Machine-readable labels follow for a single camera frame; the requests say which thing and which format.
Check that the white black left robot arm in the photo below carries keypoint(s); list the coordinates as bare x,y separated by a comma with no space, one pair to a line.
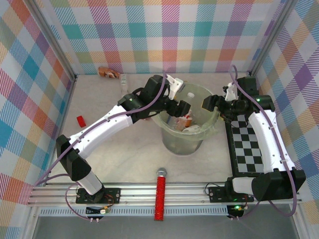
104,127

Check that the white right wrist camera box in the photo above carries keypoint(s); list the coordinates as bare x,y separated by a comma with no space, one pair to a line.
230,93

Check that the clear bin with green liner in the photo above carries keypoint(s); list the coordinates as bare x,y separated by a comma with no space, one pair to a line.
182,147

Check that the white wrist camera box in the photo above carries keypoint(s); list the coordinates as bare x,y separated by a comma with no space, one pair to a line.
230,93
174,85

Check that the small connector board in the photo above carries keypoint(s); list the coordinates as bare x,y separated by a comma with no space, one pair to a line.
236,209
99,211

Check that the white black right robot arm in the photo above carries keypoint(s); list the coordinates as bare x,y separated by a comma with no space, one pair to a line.
264,139

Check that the black white checkerboard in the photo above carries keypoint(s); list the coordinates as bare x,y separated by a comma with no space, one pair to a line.
246,144

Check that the slim clear plastic bottle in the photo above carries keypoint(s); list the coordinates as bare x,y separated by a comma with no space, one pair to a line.
123,83

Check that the small red block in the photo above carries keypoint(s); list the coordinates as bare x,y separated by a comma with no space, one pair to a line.
81,121

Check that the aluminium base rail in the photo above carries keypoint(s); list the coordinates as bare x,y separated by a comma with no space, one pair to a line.
139,196

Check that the green plastic bin liner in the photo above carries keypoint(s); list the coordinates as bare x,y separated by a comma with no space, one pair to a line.
210,124

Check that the aluminium frame post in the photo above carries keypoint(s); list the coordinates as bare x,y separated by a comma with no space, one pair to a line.
56,39
271,37

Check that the red glitter microphone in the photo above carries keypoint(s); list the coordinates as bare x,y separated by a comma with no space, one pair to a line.
160,194

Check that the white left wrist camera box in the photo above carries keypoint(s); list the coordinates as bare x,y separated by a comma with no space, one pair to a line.
174,85

